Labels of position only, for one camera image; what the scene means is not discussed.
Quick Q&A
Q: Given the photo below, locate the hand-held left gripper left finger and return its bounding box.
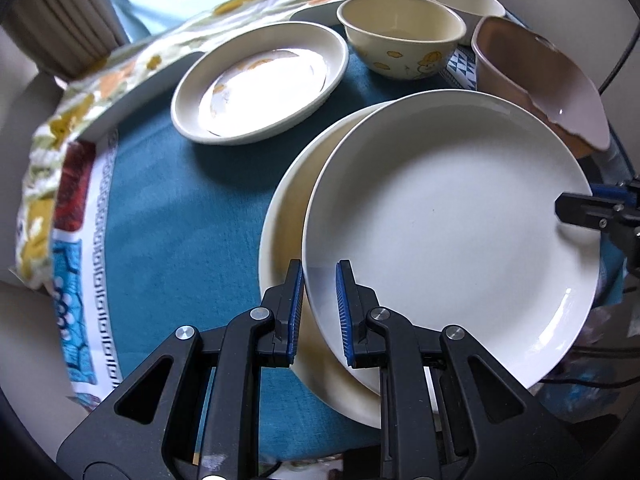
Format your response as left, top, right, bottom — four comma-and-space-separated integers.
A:
57, 259, 305, 480

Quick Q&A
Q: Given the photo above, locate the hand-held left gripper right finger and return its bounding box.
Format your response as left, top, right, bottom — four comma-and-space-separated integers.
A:
336, 260, 587, 480

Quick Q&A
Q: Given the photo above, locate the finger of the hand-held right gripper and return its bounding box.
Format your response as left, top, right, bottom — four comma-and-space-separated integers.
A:
554, 191, 640, 277
591, 178, 640, 202

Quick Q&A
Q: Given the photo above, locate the large cream plate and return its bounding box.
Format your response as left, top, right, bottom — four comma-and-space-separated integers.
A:
258, 101, 401, 430

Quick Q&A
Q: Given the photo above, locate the pink-brown square bowl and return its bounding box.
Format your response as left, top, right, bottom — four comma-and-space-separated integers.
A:
471, 16, 612, 157

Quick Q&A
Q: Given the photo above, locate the large white plate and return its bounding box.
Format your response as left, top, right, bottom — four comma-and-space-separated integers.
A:
301, 89, 602, 395

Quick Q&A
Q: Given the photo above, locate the deep plate with yellow print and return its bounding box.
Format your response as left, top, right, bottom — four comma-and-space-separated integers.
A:
170, 21, 349, 146

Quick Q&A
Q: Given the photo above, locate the plain white bowl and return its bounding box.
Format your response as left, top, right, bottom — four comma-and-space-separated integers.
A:
417, 0, 507, 47

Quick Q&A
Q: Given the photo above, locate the cream bowl with yellow print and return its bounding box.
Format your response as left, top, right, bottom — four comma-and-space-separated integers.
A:
336, 0, 467, 81

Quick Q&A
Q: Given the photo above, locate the teal cloth with patterned border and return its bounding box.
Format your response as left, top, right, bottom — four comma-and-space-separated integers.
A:
49, 5, 631, 461

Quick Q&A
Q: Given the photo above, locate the floral quilt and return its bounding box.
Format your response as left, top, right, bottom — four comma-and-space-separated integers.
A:
14, 0, 486, 291

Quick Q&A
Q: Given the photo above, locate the beige curtain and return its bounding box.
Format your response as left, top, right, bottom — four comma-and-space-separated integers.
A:
9, 0, 128, 77

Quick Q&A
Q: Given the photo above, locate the black cable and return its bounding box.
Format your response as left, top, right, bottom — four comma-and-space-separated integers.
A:
597, 25, 640, 98

